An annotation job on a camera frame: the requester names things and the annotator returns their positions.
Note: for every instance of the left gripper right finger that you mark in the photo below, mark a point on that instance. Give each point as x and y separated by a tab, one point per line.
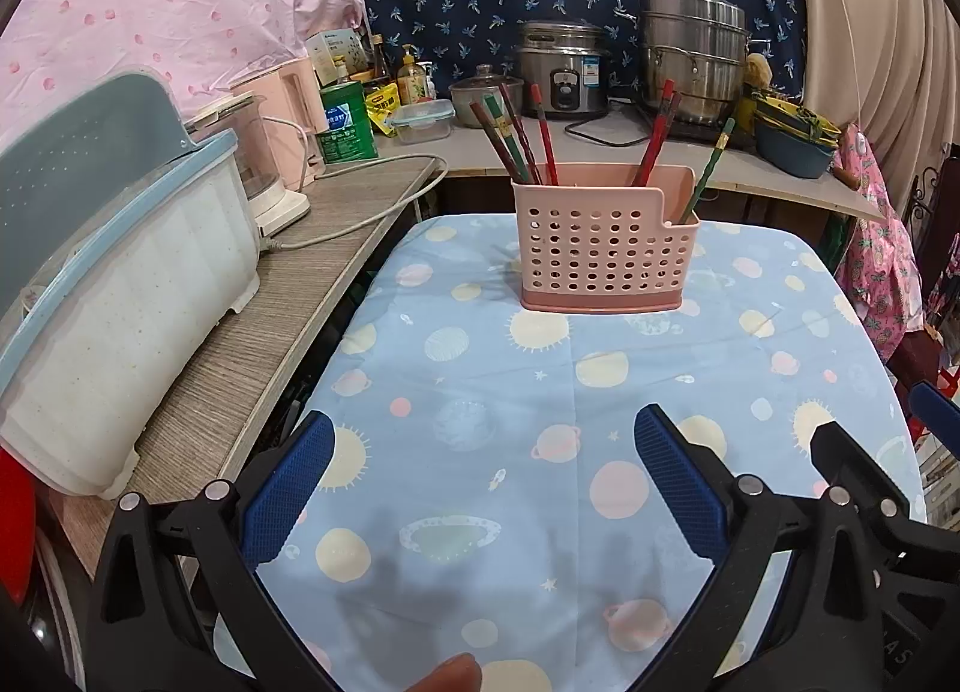
690	479

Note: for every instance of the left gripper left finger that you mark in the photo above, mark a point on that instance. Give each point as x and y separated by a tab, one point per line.
277	484

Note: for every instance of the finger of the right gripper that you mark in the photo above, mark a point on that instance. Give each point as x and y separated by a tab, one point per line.
938	414

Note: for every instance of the bright red chopstick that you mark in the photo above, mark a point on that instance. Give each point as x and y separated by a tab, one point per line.
652	148

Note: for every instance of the green chopstick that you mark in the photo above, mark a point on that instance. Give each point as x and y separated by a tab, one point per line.
504	126
705	176

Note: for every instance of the dark maroon chopstick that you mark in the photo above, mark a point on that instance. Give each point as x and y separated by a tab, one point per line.
532	169

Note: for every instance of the person's left hand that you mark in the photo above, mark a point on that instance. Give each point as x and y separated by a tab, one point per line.
460	673

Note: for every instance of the pink floral apron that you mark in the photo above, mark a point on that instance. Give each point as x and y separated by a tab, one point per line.
878	273

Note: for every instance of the blue planet print tablecloth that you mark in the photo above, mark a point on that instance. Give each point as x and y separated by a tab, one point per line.
486	496

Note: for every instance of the pink perforated utensil basket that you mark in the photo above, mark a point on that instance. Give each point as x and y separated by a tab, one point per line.
597	243

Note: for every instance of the white dish drainer box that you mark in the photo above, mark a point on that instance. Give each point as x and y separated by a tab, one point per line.
124	242

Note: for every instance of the white blender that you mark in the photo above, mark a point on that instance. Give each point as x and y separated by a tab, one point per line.
273	204

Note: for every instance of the blue basin with vegetables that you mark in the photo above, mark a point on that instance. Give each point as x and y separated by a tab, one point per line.
793	138

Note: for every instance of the green chopstick in basket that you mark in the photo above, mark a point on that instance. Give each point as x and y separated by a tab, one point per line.
705	176

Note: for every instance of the beige curtain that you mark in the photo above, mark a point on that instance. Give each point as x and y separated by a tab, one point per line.
891	67

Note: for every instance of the red chopstick in basket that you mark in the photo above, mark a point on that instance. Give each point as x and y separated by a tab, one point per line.
538	103

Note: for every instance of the green canister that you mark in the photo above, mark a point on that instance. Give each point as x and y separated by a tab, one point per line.
349	135

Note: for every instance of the dark chopstick in basket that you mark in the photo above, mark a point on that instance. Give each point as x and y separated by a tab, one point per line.
496	142

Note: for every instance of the pink electric kettle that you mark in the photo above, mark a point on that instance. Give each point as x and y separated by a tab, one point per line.
290	95

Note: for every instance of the clear food container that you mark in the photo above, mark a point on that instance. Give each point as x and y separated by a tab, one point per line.
422	122

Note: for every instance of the yellow snack packet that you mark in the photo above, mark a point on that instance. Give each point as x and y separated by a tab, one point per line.
381	102

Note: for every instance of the steel rice cooker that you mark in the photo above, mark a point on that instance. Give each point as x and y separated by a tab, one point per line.
568	62

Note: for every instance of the stacked steel steamer pot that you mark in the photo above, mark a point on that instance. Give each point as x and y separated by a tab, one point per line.
701	47

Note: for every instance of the small lidded steel pot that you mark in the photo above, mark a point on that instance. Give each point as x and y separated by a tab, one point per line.
474	89

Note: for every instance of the yellow oil bottle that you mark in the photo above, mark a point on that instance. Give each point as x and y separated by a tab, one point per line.
411	80

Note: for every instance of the white carton box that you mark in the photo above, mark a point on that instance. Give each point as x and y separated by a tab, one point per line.
326	47

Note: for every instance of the pink dotted curtain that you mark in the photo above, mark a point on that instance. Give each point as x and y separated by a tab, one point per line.
52	50

